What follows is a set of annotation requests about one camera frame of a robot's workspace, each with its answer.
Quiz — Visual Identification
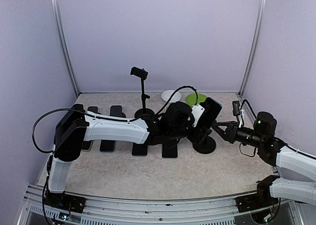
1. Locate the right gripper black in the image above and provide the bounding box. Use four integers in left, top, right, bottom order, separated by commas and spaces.
212, 120, 265, 148

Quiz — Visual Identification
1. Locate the black round base stand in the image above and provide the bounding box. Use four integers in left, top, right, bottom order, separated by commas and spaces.
193, 129, 216, 154

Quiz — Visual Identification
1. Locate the black phone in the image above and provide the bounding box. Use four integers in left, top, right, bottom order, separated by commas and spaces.
197, 97, 222, 129
99, 140, 116, 152
132, 143, 148, 156

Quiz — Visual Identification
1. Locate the tall black clamp phone mount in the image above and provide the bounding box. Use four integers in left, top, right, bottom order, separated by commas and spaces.
130, 67, 155, 118

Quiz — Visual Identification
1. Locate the dark grey folding phone stand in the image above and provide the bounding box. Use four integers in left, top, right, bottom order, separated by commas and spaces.
87, 106, 99, 114

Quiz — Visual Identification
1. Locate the phone with clear case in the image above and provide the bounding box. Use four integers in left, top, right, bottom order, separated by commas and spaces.
81, 141, 93, 151

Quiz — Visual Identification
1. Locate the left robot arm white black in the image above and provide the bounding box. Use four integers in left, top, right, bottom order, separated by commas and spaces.
48, 102, 214, 208

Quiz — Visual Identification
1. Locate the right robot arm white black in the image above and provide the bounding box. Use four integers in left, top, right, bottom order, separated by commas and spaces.
212, 112, 316, 207

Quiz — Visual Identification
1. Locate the green plate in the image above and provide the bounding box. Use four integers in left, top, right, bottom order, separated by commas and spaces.
185, 93, 207, 107

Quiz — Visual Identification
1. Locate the white ceramic bowl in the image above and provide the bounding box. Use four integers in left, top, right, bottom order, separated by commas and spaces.
161, 90, 182, 103

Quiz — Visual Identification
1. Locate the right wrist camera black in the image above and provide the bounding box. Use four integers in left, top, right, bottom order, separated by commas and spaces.
232, 100, 240, 116

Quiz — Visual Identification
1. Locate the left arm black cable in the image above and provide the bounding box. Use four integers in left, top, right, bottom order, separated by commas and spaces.
31, 85, 199, 154

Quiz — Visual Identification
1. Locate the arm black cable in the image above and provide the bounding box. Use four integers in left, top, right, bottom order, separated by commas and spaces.
238, 99, 316, 159
31, 85, 199, 154

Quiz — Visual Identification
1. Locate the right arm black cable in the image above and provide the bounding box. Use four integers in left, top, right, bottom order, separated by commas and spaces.
238, 99, 316, 159

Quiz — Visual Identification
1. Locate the front aluminium rail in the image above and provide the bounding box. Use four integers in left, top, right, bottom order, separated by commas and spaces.
14, 185, 304, 225

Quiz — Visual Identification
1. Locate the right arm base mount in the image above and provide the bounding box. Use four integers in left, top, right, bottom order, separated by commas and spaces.
235, 175, 279, 213

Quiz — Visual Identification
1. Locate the right aluminium frame post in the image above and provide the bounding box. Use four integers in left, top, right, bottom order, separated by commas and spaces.
239, 0, 267, 97

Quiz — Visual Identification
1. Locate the aluminium frame post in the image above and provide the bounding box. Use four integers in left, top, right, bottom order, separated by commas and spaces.
239, 0, 267, 97
51, 0, 80, 97

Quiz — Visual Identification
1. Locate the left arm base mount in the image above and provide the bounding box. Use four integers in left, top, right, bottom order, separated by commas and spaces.
44, 191, 86, 214

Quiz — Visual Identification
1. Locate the left aluminium frame post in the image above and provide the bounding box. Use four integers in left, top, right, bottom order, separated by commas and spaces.
51, 0, 80, 97

